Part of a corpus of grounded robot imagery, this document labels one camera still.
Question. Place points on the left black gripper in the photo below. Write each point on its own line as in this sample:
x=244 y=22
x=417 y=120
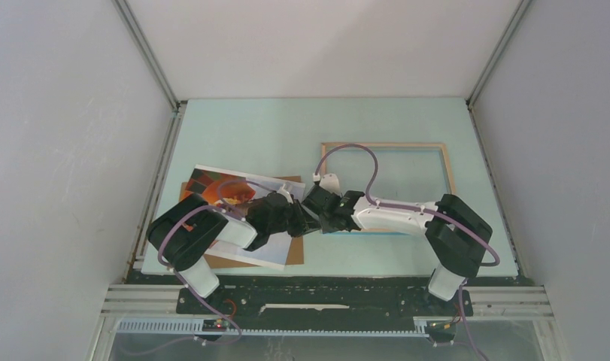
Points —
x=304 y=223

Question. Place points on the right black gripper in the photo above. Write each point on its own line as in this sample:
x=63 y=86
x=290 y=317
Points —
x=326 y=227

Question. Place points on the colourful balloon photo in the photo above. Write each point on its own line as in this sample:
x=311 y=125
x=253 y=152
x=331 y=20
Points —
x=220 y=184

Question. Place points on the wooden picture frame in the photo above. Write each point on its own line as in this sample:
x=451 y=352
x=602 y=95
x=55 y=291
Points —
x=407 y=172

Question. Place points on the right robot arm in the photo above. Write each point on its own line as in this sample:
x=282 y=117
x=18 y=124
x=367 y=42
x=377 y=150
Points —
x=458 y=237

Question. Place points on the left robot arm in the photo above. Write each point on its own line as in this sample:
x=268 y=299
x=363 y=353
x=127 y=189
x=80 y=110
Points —
x=184 y=233

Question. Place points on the brown backing board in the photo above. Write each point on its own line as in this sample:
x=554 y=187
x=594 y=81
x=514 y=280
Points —
x=298 y=249

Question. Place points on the aluminium mounting profile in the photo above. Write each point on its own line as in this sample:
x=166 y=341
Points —
x=153 y=308

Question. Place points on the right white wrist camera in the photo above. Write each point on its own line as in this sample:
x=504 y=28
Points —
x=328 y=182

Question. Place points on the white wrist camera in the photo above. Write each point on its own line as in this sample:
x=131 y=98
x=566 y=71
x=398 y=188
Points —
x=284 y=190
x=328 y=182

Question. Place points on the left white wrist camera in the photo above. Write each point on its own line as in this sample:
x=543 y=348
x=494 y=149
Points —
x=284 y=190

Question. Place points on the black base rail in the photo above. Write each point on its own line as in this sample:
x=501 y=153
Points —
x=325 y=304

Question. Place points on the right corner aluminium post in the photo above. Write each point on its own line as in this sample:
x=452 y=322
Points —
x=496 y=55

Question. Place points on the corner aluminium post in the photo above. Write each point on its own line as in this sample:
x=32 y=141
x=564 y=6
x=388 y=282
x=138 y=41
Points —
x=496 y=55
x=143 y=46

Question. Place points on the left corner aluminium post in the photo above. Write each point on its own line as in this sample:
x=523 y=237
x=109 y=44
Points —
x=143 y=46

